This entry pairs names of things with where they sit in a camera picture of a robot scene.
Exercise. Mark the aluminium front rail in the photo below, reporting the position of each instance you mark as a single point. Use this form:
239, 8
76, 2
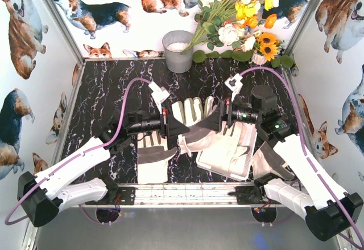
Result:
185, 196

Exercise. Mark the left aluminium post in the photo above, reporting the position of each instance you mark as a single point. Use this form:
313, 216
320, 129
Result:
58, 20

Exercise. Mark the white perforated storage basket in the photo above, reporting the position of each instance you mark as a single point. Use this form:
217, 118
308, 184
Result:
224, 159

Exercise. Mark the right aluminium post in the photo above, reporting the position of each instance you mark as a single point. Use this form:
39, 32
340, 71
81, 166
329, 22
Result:
302, 24

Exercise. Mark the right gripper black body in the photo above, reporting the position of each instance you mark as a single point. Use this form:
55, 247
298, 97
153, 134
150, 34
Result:
222, 115

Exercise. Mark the aluminium post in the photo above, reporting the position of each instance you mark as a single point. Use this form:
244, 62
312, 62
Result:
302, 24
58, 20

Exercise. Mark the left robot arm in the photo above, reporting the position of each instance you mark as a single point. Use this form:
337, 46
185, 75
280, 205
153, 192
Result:
115, 137

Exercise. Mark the small white sunflower pot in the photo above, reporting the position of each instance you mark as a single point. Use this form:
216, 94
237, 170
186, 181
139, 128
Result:
258, 59

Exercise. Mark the grey metal bucket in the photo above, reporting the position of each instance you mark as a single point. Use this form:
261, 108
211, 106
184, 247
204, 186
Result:
178, 53

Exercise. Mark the artificial flower bouquet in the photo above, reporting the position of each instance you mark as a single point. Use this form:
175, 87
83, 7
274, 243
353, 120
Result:
234, 23

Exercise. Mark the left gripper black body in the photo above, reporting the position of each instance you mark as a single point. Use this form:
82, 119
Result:
164, 122

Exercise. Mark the white glove green fingers back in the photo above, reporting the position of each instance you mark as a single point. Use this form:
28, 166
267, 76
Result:
191, 112

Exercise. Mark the white glove grey palm patch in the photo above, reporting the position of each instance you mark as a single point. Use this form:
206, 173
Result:
153, 158

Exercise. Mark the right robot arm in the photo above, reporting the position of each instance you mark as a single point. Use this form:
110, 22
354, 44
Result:
327, 208

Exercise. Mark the glove beside basket right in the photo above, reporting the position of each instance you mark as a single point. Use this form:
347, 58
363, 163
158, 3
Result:
265, 160

